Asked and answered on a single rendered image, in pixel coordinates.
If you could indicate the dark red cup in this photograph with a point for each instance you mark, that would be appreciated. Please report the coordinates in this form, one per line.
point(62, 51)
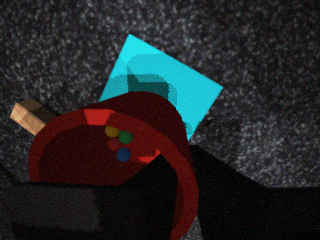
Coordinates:
point(72, 148)

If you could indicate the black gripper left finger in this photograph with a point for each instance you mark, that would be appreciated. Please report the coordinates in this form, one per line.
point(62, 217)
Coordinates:
point(141, 208)

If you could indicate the tan wooden bar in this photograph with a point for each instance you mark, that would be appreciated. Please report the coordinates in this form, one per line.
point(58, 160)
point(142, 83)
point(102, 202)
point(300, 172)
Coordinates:
point(31, 115)

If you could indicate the red marble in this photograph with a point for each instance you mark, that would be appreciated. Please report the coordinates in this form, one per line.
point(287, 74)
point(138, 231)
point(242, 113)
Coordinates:
point(114, 144)

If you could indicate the green marble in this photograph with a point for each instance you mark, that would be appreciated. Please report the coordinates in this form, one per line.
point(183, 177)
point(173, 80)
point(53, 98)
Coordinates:
point(125, 137)

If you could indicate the blue marble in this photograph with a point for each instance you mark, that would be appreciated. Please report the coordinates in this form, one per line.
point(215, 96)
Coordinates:
point(123, 154)

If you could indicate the brown marble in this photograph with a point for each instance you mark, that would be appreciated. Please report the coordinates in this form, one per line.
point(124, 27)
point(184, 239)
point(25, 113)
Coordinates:
point(111, 131)

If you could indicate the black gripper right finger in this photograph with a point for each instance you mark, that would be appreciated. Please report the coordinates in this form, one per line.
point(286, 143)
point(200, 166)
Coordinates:
point(232, 206)

